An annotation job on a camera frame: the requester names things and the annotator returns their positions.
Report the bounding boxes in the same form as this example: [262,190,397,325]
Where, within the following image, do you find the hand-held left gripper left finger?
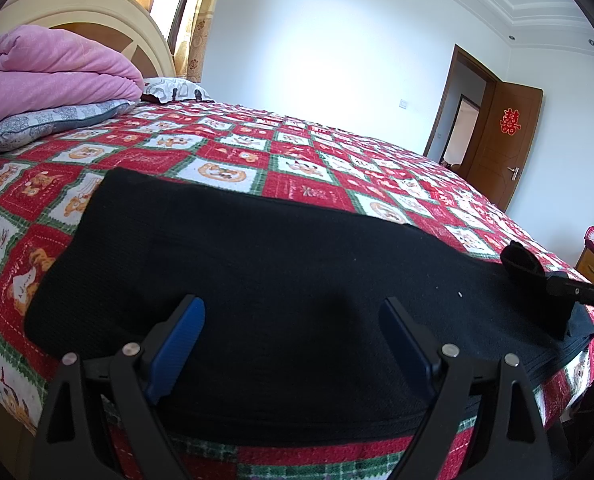
[34,294,207,480]

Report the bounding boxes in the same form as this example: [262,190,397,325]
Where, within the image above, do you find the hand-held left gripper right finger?
[378,296,552,480]

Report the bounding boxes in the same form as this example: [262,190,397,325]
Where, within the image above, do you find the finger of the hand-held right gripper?
[547,297,586,341]
[500,240,546,282]

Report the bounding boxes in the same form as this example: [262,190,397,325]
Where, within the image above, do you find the black pants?
[24,167,594,448]

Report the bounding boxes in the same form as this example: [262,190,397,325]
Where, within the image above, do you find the brown wooden door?
[464,81,544,211]

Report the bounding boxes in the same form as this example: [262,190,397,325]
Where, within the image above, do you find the red paper door decoration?
[498,106,522,135]

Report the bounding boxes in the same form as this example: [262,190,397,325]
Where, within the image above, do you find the red printed bed sheet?
[0,100,594,480]

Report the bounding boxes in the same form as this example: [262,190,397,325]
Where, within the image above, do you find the white patterned pillow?
[141,76,215,105]

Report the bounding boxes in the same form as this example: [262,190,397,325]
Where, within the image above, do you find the grey patterned pillow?
[0,99,138,157]

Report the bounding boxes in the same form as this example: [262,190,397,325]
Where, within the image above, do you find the pink folded quilt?
[0,25,145,136]

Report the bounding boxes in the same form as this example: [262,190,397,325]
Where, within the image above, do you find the narrow yellow curtain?
[172,0,228,83]

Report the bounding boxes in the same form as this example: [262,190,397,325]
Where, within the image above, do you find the cream wooden headboard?
[0,0,177,81]

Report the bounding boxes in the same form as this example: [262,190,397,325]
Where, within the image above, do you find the brown door frame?
[423,44,502,167]

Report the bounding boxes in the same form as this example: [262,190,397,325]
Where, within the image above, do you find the wooden bed frame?
[0,390,35,436]

